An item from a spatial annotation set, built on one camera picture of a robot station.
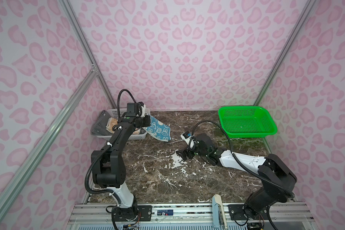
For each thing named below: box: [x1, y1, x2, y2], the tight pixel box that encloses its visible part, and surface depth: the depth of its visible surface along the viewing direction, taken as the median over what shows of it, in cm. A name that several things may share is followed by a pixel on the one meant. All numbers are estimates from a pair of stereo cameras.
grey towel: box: [90, 109, 114, 136], surface depth 95 cm
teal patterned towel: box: [142, 115, 172, 142], surface depth 102 cm
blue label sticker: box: [157, 209, 174, 216], surface depth 74 cm
